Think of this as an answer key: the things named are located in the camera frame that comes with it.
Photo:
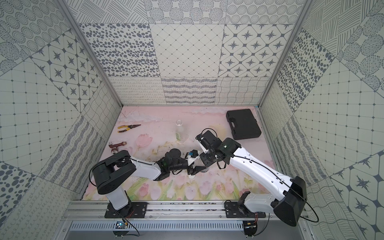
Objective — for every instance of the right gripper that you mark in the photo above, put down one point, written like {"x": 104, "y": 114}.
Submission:
{"x": 207, "y": 162}

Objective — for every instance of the tall clear plastic bottle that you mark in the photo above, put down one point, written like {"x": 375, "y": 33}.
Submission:
{"x": 180, "y": 132}

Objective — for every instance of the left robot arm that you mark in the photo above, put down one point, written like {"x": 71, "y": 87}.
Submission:
{"x": 111, "y": 173}

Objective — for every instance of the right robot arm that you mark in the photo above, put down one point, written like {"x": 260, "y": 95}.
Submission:
{"x": 289, "y": 195}

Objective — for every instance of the black plastic tool case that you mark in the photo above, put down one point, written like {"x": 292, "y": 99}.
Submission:
{"x": 243, "y": 124}

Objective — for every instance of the floral pink table mat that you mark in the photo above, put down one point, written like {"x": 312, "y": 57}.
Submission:
{"x": 157, "y": 135}

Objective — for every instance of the right controller board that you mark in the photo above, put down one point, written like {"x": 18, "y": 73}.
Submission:
{"x": 250, "y": 228}

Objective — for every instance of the controller board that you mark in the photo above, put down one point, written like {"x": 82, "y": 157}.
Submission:
{"x": 250, "y": 228}
{"x": 120, "y": 229}

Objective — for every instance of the left controller board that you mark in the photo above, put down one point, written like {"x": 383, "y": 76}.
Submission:
{"x": 120, "y": 229}

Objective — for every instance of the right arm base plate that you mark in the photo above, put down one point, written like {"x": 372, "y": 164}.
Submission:
{"x": 234, "y": 210}

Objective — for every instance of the white slotted cable duct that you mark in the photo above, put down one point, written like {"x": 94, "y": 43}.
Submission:
{"x": 210, "y": 225}

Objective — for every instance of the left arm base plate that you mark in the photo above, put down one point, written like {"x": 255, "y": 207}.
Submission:
{"x": 132, "y": 210}

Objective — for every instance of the yellow handled pliers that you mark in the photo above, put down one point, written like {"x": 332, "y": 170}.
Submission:
{"x": 125, "y": 128}

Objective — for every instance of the aluminium mounting rail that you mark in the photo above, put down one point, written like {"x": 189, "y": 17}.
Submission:
{"x": 156, "y": 210}

